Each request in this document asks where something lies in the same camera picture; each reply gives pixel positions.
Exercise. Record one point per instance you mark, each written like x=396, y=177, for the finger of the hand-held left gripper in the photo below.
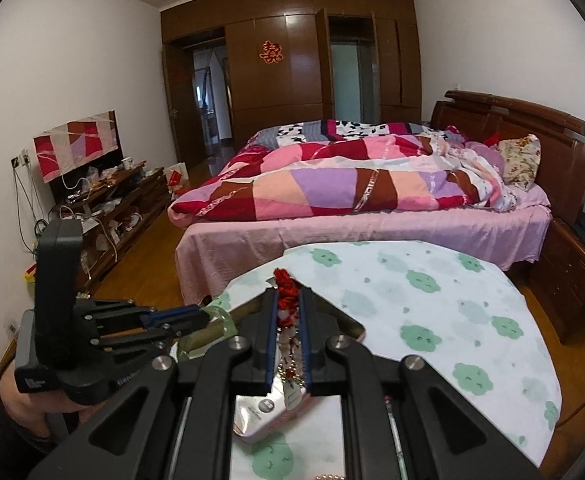
x=182, y=316
x=137, y=344

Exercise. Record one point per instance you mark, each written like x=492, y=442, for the white mug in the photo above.
x=126, y=162

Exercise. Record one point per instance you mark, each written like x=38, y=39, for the wooden nightstand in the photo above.
x=567, y=270

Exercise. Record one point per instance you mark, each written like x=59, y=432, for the television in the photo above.
x=107, y=170

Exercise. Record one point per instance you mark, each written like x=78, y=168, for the wooden television cabinet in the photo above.
x=142, y=195

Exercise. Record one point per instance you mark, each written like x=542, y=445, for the white red paper bag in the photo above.
x=176, y=180

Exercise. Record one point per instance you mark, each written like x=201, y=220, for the red knot charm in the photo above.
x=287, y=295

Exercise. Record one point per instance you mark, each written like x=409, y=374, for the cloud print tablecloth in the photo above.
x=422, y=310

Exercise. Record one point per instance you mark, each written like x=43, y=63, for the pink pillow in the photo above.
x=484, y=155

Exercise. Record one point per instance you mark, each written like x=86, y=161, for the wooden bed frame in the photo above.
x=547, y=125

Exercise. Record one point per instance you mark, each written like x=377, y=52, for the floral pillow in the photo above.
x=519, y=160

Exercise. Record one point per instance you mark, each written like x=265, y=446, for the patchwork quilt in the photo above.
x=322, y=180

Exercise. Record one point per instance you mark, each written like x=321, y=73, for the pink bed sheet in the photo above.
x=372, y=235

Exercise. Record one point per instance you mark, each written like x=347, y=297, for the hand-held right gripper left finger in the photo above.
x=274, y=340

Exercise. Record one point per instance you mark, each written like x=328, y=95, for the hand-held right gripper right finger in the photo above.
x=307, y=340

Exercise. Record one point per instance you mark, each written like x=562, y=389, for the person's left hand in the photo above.
x=27, y=407

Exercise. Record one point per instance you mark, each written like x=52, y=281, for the green jade bangle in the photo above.
x=227, y=325

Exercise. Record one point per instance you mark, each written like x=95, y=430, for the red paper decoration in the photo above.
x=271, y=51

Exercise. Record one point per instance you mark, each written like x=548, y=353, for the person's left forearm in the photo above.
x=2, y=452

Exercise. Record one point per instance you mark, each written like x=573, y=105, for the wall socket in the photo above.
x=20, y=160

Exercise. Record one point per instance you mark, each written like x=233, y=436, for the wooden wardrobe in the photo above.
x=252, y=100

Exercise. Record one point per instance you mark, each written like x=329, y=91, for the patchwork cloth cover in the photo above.
x=77, y=145

